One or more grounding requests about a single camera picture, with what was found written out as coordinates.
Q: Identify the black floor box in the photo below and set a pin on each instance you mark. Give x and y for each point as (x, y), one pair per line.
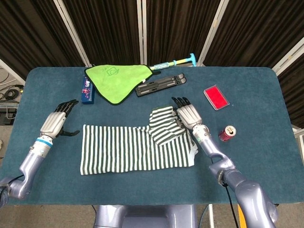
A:
(7, 116)

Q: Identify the red ink pad case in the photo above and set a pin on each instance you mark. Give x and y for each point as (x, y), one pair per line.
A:
(216, 97)

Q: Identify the blue green toy pump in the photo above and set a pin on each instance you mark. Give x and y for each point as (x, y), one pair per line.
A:
(166, 64)

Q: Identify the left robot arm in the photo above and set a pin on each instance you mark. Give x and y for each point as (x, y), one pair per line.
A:
(31, 159)

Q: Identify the green white striped T-shirt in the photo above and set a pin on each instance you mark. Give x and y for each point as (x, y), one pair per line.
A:
(118, 149)

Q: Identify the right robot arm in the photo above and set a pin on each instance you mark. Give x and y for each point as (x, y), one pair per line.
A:
(213, 152)

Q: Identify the red soda can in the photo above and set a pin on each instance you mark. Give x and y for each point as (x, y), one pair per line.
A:
(225, 135)

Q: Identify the white screen frame post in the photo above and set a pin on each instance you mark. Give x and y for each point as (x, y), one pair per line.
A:
(141, 28)
(10, 71)
(288, 59)
(71, 31)
(213, 28)

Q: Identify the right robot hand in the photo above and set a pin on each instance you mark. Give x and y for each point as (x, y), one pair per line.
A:
(190, 116)

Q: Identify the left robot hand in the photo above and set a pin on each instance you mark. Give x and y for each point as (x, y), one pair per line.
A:
(53, 124)

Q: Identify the black folding stand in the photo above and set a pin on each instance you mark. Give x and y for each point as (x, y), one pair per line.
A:
(154, 86)

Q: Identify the white table leg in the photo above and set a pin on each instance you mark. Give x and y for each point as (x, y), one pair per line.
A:
(211, 218)

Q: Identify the blue printed carton box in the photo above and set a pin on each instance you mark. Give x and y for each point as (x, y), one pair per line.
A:
(87, 95)

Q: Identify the grey robot torso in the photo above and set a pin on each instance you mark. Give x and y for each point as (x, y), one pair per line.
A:
(142, 218)

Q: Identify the green microfiber cloth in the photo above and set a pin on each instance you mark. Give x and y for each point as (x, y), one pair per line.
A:
(111, 80)

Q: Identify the white frame foot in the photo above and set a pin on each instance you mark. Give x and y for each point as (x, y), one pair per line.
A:
(299, 136)

